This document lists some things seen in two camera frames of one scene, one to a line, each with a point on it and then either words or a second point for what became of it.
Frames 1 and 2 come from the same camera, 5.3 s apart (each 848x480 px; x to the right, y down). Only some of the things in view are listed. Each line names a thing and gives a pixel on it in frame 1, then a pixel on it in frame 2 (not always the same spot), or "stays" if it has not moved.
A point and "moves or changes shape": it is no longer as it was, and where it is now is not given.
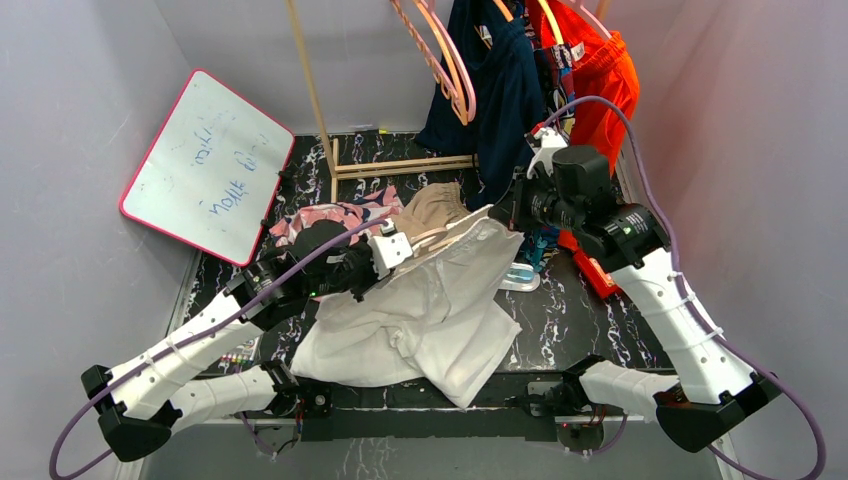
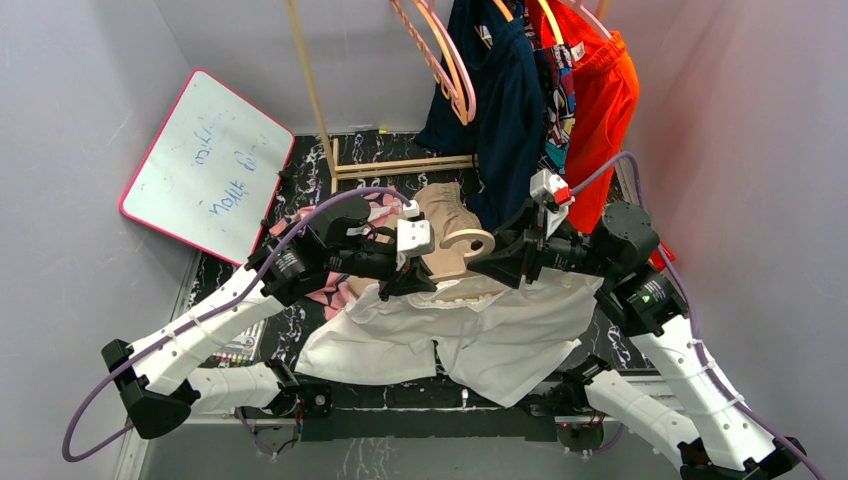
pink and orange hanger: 457,81 stays
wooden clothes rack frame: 348,171 stays
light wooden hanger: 432,239 moves or changes shape
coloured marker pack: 240,357 stays
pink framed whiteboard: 211,168 stays
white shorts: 436,319 moves or changes shape
